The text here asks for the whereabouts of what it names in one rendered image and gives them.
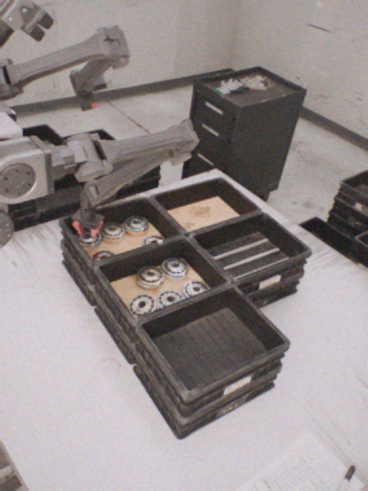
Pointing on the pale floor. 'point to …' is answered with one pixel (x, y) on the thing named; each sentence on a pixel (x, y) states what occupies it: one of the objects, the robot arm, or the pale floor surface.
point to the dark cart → (244, 128)
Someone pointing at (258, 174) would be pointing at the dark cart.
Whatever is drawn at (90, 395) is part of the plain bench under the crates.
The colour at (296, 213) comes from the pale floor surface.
